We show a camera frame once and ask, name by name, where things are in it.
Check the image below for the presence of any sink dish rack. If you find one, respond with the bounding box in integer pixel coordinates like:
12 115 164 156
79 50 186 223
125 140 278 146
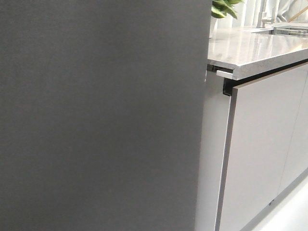
271 25 308 38

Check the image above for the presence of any white plant pot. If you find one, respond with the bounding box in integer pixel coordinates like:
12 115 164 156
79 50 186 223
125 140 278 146
209 16 218 38

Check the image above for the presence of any green potted plant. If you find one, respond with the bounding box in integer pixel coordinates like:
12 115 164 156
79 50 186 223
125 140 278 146
211 0 244 19

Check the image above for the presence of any grey cabinet door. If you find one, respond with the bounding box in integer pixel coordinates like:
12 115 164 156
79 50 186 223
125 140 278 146
217 64 308 231
279 81 308 193

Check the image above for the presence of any steel kitchen faucet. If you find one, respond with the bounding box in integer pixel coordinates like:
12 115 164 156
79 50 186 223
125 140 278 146
257 0 276 28

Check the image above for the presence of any dark grey fridge door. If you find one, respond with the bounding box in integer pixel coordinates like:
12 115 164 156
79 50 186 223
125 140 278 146
0 0 211 231

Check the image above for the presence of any white cabinet side panel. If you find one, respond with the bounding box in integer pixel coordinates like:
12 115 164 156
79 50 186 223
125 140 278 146
195 71 230 231

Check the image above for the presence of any grey stone countertop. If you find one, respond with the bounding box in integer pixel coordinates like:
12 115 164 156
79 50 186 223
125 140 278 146
207 27 308 80

